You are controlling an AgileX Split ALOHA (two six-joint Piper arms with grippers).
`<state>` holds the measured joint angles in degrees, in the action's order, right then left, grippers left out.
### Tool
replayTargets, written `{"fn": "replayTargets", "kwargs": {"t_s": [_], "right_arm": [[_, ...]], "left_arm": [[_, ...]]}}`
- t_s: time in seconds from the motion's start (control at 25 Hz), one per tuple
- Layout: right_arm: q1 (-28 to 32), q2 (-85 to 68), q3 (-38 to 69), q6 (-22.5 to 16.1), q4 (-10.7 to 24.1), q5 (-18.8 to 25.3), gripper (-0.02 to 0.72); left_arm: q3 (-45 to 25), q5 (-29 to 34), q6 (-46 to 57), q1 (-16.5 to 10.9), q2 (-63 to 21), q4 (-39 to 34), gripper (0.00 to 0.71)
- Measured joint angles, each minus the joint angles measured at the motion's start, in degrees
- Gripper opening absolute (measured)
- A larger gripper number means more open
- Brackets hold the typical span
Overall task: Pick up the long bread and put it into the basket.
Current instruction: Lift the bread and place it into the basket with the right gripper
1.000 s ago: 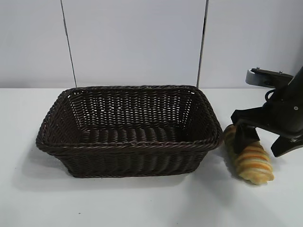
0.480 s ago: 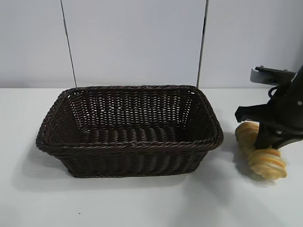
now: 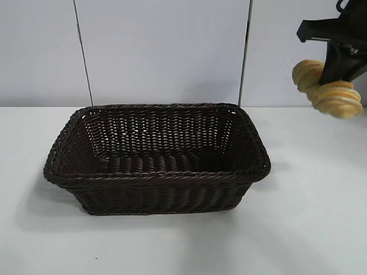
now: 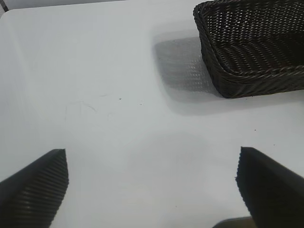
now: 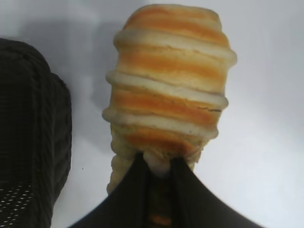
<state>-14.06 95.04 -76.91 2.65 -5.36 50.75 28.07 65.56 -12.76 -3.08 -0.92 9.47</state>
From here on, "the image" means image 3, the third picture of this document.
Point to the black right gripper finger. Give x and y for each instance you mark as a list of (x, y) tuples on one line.
[(359, 66), (335, 66)]

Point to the long striped bread loaf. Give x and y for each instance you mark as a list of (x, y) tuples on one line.
[(338, 100)]

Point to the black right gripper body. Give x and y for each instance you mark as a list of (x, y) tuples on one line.
[(352, 31)]

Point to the dark brown wicker basket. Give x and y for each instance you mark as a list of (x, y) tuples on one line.
[(160, 189)]

